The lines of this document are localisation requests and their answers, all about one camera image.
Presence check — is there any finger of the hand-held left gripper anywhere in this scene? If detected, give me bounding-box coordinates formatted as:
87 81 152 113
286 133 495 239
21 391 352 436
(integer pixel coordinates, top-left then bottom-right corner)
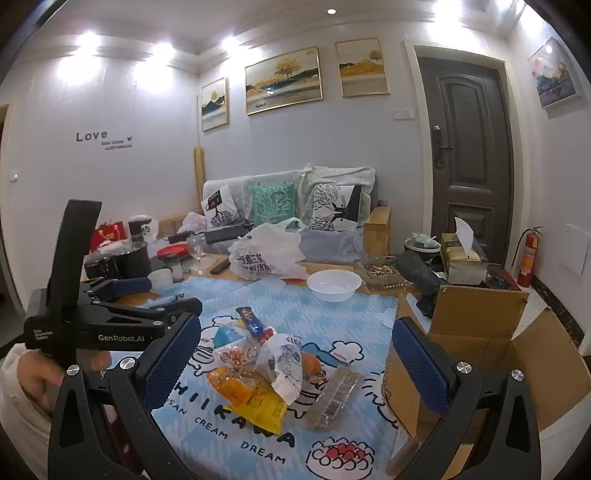
95 298 204 326
79 277 153 303

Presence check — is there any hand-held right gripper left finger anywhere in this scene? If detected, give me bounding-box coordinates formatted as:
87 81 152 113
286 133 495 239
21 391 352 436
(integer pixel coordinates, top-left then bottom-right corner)
46 312 202 480

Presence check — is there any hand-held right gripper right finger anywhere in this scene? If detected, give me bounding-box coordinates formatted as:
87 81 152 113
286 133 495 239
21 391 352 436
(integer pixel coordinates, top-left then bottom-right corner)
392 316 541 480

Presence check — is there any clear printed snack packet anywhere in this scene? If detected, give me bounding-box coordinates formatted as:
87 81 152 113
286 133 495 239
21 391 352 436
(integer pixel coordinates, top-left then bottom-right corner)
215 344 259 370

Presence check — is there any orange snack packet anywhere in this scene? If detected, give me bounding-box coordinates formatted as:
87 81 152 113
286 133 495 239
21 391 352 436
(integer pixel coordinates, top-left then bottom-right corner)
207 360 259 407

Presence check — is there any clear barcode snack packet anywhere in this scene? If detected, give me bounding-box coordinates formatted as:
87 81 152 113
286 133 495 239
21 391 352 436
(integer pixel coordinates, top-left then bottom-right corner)
307 364 362 432

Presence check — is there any person's left hand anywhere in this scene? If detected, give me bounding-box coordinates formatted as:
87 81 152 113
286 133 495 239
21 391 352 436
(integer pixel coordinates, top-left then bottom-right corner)
16 353 68 414

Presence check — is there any black cooking pot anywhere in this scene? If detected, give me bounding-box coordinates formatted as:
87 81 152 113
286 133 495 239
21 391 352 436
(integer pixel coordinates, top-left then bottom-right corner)
83 240 153 280

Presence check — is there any white cup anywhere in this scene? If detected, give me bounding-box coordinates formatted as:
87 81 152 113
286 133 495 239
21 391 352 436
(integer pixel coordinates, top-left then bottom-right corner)
148 268 174 295

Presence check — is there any red lidded container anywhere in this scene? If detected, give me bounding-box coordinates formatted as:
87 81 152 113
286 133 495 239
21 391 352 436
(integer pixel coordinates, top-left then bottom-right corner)
157 244 192 266

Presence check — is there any blue snack packet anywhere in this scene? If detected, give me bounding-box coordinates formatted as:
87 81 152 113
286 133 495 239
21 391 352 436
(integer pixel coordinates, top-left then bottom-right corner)
212 323 247 347

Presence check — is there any red gift bag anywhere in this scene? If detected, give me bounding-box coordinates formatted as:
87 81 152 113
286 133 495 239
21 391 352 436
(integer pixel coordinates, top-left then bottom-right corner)
90 222 127 252

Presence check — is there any wine glass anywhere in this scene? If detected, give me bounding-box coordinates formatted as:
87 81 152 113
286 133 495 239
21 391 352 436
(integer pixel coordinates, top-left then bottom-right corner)
187 235 208 272

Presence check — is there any red blue snack bar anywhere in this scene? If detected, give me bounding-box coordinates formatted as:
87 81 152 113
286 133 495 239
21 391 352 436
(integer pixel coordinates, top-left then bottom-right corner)
236 307 278 344

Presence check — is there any black keyboard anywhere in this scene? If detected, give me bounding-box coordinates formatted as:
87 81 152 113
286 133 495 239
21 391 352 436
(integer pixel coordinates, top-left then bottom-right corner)
204 224 252 244

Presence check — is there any black bag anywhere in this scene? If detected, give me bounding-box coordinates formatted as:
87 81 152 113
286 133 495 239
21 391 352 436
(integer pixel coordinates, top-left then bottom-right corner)
394 250 444 319

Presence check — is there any blue cartoon printed tablecloth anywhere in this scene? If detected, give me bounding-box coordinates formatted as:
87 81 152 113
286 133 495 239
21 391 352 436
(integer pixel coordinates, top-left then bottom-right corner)
139 277 402 480

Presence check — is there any tray of nuts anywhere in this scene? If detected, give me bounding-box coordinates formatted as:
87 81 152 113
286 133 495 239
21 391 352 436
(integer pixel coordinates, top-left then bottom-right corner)
355 257 407 292

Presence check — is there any white plastic bag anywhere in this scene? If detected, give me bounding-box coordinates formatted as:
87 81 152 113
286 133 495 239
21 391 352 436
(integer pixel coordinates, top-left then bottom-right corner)
228 217 309 281

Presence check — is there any tissue box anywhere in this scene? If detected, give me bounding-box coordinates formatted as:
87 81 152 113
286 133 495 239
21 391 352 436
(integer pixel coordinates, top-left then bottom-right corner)
440 217 489 285

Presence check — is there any round orange snack pouch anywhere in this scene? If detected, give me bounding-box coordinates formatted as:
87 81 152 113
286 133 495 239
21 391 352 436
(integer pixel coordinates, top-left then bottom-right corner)
300 352 331 384

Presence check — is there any white cushion with red patch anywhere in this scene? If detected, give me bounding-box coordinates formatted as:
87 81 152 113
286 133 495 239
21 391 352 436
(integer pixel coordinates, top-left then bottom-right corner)
201 183 241 228

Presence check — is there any white printed snack wrapper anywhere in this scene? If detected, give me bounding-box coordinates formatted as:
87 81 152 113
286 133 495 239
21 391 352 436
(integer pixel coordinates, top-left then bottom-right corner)
256 333 305 404

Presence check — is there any white bowl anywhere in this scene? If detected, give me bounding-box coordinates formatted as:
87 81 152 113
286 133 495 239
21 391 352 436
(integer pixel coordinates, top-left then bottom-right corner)
307 270 362 303

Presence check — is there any green ceramic bowl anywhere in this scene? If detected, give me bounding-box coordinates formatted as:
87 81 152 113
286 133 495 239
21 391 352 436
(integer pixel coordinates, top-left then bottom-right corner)
404 233 441 254

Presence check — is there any rolled bamboo mat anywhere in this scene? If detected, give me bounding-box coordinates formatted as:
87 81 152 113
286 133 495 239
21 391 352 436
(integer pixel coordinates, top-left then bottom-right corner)
192 147 206 213

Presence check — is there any teal patterned cushion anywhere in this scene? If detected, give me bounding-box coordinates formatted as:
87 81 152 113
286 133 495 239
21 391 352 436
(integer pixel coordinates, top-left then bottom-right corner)
250 183 295 227

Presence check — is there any small brown cardboard box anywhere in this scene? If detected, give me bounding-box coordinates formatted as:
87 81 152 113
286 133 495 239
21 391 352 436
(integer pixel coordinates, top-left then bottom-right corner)
364 206 391 257

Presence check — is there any grey covered sofa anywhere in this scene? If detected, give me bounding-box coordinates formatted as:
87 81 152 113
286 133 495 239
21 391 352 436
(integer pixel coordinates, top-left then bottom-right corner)
202 166 379 266

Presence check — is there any red fire extinguisher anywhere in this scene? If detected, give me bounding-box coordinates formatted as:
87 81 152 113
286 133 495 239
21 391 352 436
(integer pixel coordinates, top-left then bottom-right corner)
512 226 543 288

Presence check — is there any white tree print cushion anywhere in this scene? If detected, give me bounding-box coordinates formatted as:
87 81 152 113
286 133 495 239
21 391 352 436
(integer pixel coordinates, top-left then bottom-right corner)
307 183 363 232

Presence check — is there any mountain painting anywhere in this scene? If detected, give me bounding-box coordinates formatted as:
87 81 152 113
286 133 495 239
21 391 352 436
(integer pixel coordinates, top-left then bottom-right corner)
201 77 230 132

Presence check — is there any dark brown door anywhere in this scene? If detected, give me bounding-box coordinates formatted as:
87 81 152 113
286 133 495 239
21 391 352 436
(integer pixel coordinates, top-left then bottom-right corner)
413 45 514 266

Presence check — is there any wide landscape painting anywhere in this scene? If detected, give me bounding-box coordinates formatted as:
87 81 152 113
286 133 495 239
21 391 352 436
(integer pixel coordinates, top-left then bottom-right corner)
245 46 323 115

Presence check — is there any golden tree painting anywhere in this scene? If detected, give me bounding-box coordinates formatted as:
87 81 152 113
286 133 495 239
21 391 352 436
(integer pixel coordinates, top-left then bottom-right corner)
335 37 389 97

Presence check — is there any white framed canvas picture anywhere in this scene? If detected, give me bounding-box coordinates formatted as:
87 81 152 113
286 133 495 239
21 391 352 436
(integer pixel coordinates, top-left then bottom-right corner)
527 37 581 110

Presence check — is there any black wall lettering decal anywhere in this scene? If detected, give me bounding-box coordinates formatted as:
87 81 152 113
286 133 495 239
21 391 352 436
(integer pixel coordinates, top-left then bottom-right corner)
76 130 134 151

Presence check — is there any white wall panel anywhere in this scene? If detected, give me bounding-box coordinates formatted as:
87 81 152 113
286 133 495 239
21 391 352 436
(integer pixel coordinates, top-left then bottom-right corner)
562 223 591 275

